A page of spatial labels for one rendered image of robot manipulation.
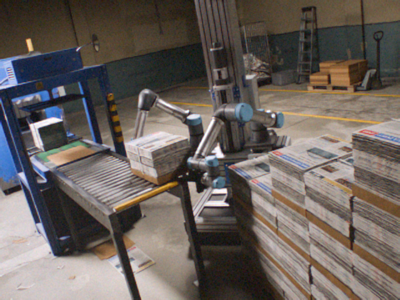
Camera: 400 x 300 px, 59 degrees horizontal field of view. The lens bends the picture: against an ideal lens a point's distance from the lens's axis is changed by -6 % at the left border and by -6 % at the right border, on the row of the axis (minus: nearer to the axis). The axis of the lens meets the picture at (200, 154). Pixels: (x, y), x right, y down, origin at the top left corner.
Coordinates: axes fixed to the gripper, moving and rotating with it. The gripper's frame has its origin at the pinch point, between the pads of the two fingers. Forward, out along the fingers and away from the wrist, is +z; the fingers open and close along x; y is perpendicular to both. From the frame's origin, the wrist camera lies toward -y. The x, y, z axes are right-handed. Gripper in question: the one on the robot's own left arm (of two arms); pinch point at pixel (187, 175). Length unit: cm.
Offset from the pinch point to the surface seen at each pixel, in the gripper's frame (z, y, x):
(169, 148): -1.7, 22.4, 10.4
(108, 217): -11, 0, 62
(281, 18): 487, 92, -673
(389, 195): -149, 34, 23
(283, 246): -82, -21, 2
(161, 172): -2.4, 9.9, 19.4
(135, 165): 26.6, 9.5, 22.7
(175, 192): -1.5, -7.4, 12.5
